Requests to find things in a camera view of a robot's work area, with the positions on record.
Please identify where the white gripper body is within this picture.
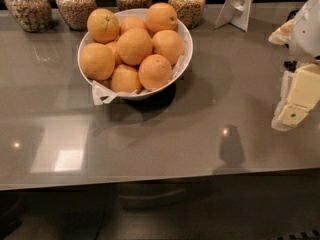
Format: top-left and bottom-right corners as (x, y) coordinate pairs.
(289, 0), (320, 61)

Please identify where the glass jar right colourful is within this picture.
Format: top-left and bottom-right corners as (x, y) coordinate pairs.
(168, 0), (206, 29)

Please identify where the small hidden orange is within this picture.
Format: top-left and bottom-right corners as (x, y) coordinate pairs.
(106, 41), (122, 66)

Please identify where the white stand card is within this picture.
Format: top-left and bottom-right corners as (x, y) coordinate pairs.
(215, 0), (254, 32)

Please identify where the glass jar far left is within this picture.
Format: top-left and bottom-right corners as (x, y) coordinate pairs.
(4, 0), (52, 33)

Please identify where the white bowl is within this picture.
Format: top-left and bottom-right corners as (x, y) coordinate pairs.
(77, 8), (193, 91)

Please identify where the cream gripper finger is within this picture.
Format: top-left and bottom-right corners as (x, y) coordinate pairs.
(271, 63), (320, 131)
(268, 19), (293, 45)

